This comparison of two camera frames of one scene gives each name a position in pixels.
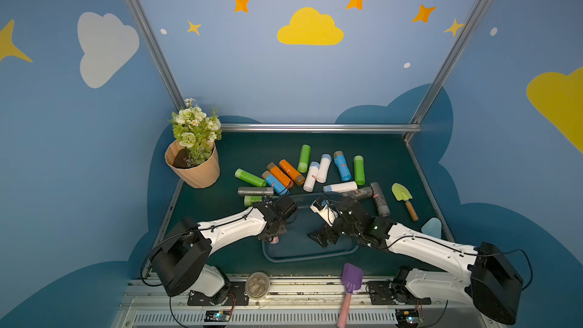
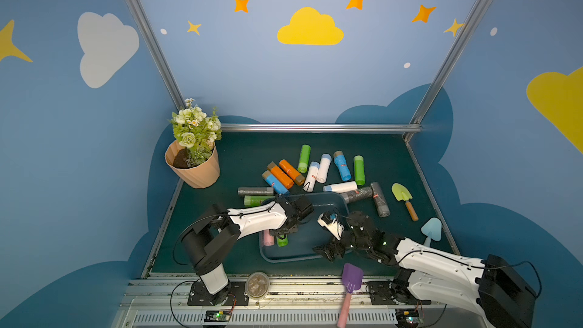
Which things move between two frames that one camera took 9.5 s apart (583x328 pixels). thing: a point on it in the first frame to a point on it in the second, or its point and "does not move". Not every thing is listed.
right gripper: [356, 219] to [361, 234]
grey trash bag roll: [256, 190] does not move
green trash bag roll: [250, 200] does not move
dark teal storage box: [297, 245] does not move
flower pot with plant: [194, 156] does not move
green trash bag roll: [250, 178] to [282, 242]
